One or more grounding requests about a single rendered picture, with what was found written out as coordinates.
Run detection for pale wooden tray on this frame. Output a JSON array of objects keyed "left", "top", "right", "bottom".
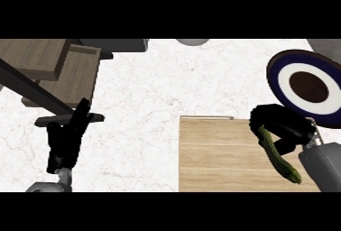
[{"left": 176, "top": 115, "right": 321, "bottom": 193}]

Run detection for dark grey appliance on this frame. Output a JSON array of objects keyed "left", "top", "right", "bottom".
[{"left": 78, "top": 39, "right": 150, "bottom": 60}]

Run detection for wooden cabinet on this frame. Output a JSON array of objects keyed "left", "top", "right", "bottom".
[{"left": 0, "top": 39, "right": 72, "bottom": 81}]

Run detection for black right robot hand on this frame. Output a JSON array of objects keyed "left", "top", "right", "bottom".
[{"left": 247, "top": 103, "right": 318, "bottom": 156}]

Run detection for green squash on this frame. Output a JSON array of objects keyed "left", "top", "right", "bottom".
[{"left": 256, "top": 125, "right": 303, "bottom": 185}]

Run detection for grey round object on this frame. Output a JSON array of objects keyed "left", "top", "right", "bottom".
[{"left": 174, "top": 39, "right": 210, "bottom": 47}]

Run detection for wooden drawer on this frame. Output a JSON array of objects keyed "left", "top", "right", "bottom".
[{"left": 20, "top": 44, "right": 101, "bottom": 108}]

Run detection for blue white brown plate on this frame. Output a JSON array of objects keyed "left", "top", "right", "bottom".
[{"left": 265, "top": 49, "right": 341, "bottom": 130}]

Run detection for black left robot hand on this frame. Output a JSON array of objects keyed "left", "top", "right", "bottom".
[{"left": 45, "top": 97, "right": 92, "bottom": 175}]

